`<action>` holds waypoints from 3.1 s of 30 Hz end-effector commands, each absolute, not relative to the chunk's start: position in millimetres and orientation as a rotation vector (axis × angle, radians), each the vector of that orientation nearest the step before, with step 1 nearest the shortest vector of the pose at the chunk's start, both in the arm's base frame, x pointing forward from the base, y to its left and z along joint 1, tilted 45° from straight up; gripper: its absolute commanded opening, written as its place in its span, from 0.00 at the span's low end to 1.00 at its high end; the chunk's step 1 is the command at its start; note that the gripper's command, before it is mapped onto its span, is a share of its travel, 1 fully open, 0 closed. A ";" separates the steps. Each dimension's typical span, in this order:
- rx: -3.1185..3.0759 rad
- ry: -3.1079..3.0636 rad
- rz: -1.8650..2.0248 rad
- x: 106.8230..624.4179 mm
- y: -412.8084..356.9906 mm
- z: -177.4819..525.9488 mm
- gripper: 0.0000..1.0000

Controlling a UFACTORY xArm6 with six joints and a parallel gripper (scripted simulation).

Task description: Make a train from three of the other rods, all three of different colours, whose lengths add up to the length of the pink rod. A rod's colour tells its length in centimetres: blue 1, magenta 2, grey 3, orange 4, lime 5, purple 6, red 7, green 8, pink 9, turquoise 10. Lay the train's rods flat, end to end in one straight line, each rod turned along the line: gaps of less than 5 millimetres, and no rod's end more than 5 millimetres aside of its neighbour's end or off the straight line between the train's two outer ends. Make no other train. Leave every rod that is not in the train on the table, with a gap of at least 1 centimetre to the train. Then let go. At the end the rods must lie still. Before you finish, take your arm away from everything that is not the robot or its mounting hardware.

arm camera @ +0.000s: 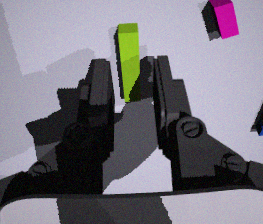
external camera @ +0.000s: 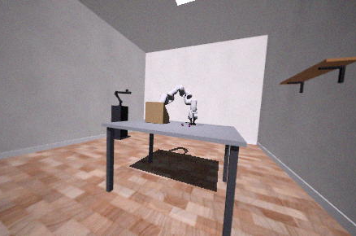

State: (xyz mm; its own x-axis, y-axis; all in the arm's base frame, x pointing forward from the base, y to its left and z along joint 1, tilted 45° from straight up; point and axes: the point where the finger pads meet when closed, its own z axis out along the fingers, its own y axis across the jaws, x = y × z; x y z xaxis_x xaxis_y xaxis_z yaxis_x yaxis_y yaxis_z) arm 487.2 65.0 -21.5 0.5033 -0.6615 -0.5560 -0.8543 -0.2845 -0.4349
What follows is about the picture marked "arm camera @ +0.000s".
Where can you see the lime green rod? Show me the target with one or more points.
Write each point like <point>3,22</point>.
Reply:
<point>129,54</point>

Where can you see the magenta rod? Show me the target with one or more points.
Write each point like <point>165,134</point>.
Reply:
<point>224,17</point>

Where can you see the small blue block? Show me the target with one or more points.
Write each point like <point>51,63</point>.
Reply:
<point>259,128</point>

